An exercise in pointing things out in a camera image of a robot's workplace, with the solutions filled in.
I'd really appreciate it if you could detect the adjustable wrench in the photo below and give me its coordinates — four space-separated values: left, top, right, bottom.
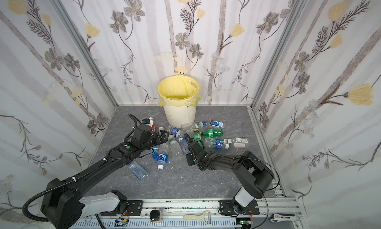
270 213 297 223

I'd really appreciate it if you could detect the clear bottle blue label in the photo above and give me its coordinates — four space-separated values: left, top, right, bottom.
157 126 169 170
204 137 231 150

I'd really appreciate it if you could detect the small blue label bottle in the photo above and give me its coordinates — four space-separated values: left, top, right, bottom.
209 120 224 128

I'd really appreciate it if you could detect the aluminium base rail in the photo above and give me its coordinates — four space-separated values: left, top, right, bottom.
71 198 307 229

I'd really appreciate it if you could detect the red cap Fiji bottle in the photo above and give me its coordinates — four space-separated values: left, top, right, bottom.
151 146 159 154

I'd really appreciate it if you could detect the green soda bottle upright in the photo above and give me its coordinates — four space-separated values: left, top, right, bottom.
193 129 204 149

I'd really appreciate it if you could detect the green soda bottle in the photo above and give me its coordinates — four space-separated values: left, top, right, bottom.
201 128 223 138
193 129 204 149

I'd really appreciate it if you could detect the beige vegetable peeler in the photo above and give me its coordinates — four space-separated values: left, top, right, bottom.
183 211 211 226

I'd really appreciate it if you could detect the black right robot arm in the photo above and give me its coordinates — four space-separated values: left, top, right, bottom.
185 134 276 217

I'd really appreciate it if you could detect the yellow bin liner bag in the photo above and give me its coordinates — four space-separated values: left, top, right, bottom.
157 75 201 107

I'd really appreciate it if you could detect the black round knob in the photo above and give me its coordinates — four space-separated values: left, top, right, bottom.
149 209 162 222

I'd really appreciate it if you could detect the white green label bottle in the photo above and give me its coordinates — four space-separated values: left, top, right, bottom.
224 137 249 149

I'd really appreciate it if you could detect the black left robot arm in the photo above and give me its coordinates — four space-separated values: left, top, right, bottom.
22 114 170 229

